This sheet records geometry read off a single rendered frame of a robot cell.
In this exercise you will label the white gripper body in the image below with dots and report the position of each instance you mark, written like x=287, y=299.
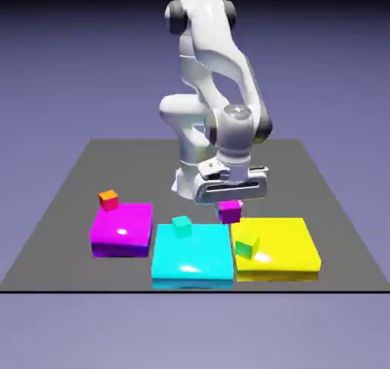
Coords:
x=231, y=189

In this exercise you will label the small magenta cube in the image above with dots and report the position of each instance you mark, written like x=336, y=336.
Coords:
x=230, y=213

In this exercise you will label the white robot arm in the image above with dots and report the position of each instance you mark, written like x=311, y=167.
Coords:
x=210, y=55

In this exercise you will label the small green cube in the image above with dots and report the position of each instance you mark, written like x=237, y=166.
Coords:
x=246, y=247

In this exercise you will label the small teal cube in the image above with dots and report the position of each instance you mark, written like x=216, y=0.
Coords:
x=182, y=226

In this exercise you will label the small red cube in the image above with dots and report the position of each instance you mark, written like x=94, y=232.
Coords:
x=108, y=200

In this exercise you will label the large yellow box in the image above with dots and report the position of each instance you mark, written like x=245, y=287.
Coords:
x=283, y=247

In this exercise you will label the large cyan box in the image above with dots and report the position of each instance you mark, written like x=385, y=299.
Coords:
x=192, y=256

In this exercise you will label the large magenta box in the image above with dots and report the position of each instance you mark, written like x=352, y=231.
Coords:
x=122, y=230

